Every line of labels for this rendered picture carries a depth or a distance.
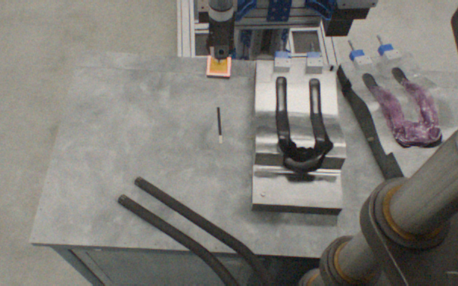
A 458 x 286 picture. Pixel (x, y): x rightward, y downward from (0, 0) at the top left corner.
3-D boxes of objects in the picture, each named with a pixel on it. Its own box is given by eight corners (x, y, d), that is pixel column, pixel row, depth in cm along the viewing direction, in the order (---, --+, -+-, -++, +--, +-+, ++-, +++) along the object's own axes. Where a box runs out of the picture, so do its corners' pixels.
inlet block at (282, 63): (272, 46, 156) (275, 35, 152) (287, 47, 156) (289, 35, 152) (272, 76, 150) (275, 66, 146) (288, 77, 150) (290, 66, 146)
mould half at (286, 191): (253, 76, 158) (257, 51, 146) (328, 80, 158) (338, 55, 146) (250, 210, 134) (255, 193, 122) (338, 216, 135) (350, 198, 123)
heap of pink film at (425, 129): (362, 87, 150) (369, 73, 143) (411, 77, 153) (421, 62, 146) (395, 154, 138) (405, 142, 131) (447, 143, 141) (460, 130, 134)
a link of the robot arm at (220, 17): (233, 13, 132) (205, 11, 132) (232, 24, 137) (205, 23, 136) (234, -6, 136) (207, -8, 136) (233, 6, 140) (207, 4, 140)
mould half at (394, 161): (335, 73, 160) (344, 52, 150) (403, 60, 164) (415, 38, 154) (395, 200, 138) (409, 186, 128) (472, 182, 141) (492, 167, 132)
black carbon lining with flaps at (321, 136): (273, 79, 149) (277, 60, 141) (322, 82, 149) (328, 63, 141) (273, 174, 133) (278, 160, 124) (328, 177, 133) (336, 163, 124)
